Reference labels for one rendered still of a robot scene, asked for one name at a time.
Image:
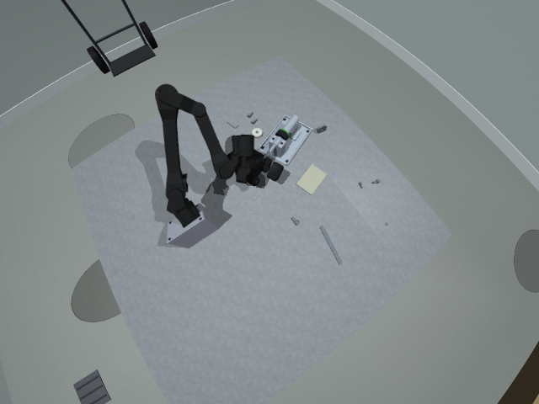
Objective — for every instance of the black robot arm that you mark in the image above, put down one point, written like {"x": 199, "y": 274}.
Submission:
{"x": 169, "y": 101}

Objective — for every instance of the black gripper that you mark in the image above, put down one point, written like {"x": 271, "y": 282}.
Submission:
{"x": 263, "y": 164}

